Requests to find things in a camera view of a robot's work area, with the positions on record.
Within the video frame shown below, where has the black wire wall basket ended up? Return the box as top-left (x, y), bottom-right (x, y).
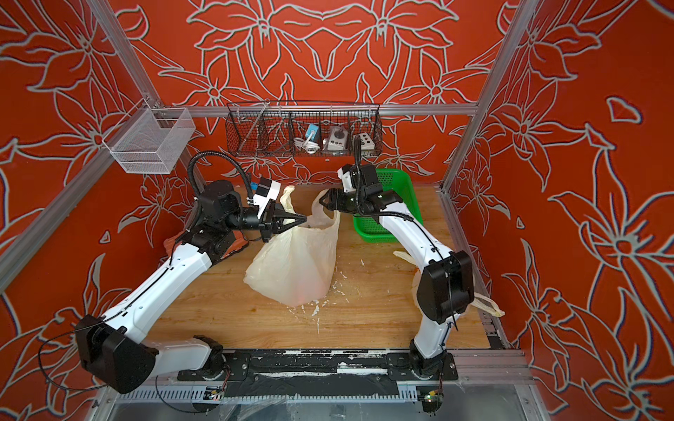
top-left (225, 100), bottom-right (384, 158)

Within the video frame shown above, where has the yellow translucent plastic bag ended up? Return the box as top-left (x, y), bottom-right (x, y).
top-left (393, 250), bottom-right (506, 319)

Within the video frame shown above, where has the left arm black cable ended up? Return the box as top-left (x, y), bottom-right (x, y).
top-left (187, 151), bottom-right (255, 201)

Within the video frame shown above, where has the green plastic basket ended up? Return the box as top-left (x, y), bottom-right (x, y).
top-left (351, 169), bottom-right (426, 244)

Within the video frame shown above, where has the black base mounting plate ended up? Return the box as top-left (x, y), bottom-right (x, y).
top-left (177, 349), bottom-right (458, 402)

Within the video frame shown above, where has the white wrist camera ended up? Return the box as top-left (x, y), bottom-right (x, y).
top-left (337, 164), bottom-right (357, 194)
top-left (253, 177), bottom-right (281, 219)

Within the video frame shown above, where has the clear acrylic wall box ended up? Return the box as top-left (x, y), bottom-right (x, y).
top-left (104, 108), bottom-right (196, 175)

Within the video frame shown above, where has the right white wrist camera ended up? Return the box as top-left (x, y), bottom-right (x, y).
top-left (337, 164), bottom-right (357, 194)

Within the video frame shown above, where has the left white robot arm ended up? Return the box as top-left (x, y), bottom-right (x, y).
top-left (75, 179), bottom-right (307, 394)

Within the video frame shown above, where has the orange-print plastic bag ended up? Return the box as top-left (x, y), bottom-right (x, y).
top-left (244, 196), bottom-right (341, 307)

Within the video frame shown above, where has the grey controller device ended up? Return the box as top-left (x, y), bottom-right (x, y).
top-left (324, 126), bottom-right (349, 152)

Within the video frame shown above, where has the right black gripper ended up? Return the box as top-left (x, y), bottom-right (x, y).
top-left (319, 188), bottom-right (369, 214)

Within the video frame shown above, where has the blue white small box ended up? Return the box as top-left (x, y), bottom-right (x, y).
top-left (305, 124), bottom-right (319, 143)

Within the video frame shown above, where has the white button box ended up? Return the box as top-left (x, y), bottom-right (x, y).
top-left (353, 133), bottom-right (376, 152)

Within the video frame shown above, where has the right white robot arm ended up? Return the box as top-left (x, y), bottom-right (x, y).
top-left (319, 163), bottom-right (475, 379)

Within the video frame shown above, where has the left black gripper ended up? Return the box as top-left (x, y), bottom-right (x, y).
top-left (224, 205), bottom-right (307, 246)

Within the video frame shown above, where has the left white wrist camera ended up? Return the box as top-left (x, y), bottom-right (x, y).
top-left (253, 177), bottom-right (281, 219)

